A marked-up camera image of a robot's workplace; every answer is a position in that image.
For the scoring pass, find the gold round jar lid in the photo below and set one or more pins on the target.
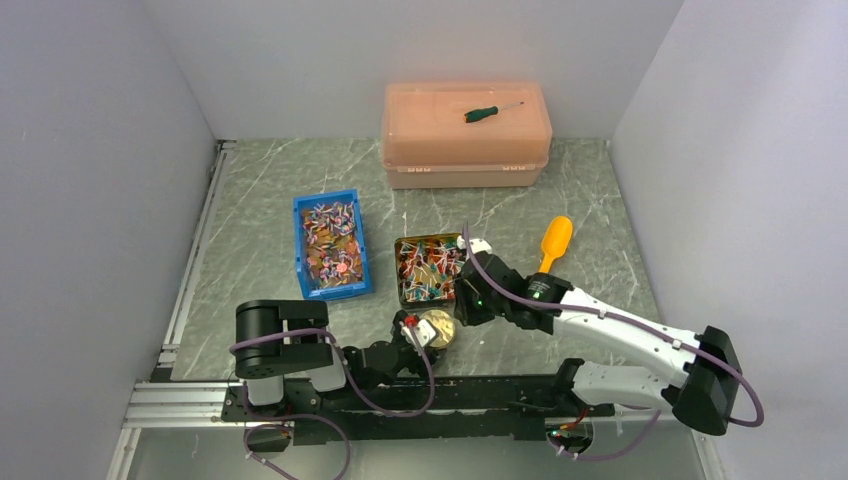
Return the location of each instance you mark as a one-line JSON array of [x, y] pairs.
[[444, 324]]

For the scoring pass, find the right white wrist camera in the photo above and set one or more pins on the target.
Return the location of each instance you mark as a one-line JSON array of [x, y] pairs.
[[474, 246]]

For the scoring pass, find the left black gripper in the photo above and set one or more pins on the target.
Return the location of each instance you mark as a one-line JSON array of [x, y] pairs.
[[418, 365]]

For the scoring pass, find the gold square candy tin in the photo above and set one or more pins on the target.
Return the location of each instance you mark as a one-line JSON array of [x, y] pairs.
[[426, 267]]

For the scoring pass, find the green handled screwdriver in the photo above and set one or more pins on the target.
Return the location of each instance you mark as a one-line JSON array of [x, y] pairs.
[[477, 115]]

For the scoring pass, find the orange plastic scoop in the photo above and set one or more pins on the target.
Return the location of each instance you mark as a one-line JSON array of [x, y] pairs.
[[555, 242]]

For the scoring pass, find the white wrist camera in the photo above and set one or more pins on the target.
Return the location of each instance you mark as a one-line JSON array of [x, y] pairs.
[[419, 331], [474, 246]]

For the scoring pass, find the blue plastic candy bin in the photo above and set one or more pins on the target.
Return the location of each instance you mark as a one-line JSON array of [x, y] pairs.
[[331, 257]]

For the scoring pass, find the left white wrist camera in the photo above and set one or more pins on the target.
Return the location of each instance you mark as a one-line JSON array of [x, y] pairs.
[[419, 331]]

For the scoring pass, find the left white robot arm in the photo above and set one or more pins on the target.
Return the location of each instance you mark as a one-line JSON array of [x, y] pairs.
[[276, 338]]

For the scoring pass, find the pink plastic storage box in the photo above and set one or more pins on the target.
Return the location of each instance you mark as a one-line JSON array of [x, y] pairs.
[[427, 145]]

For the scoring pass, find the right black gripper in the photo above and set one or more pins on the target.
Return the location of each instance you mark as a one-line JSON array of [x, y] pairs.
[[466, 313]]

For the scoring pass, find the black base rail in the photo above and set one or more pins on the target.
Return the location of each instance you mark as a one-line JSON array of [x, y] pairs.
[[521, 407]]

